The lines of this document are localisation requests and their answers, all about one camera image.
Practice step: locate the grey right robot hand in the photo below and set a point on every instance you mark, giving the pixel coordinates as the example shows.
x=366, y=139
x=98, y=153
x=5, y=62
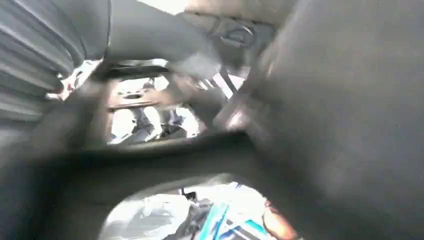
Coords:
x=159, y=36

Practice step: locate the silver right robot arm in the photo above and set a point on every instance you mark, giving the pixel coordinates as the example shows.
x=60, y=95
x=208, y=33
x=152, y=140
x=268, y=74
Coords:
x=39, y=56

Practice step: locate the blue metal shelf rack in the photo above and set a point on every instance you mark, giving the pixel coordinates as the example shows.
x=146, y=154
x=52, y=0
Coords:
x=218, y=222

